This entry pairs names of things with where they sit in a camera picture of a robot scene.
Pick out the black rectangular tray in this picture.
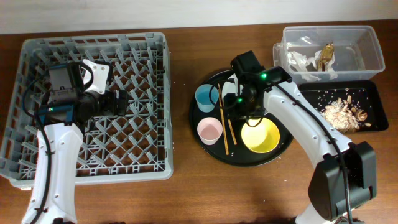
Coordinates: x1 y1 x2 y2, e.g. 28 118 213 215
299 80 389 133

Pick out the pink cup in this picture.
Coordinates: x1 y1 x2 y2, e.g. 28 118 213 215
197 117 223 146

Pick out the white round plate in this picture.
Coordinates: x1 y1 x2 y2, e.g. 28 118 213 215
221 74 238 109

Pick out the light blue cup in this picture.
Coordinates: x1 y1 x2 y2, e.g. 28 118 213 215
195 84 219 113

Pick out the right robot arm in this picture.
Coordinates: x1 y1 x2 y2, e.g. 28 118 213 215
227 51 377 223

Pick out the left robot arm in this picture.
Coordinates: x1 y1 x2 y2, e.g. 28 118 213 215
22 59 129 223

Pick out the wooden chopstick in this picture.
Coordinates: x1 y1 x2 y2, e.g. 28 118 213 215
227 119 237 145
217 84 229 156

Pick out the round black serving tray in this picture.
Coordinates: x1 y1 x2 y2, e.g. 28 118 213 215
189 70 295 167

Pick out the brown snack wrapper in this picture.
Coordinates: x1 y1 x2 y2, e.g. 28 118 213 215
317 42 334 72

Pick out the clear plastic waste bin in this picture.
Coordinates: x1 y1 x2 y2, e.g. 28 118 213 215
273 26 386 85

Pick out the white paper napkin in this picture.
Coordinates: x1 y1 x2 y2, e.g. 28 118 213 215
287 50 338 82

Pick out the food scraps peanuts and rice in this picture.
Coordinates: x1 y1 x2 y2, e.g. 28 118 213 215
316 88 372 133

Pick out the grey plastic dishwasher rack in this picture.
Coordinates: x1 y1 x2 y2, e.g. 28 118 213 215
1 32 173 190

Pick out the yellow bowl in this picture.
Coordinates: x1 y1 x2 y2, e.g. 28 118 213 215
241 118 280 154

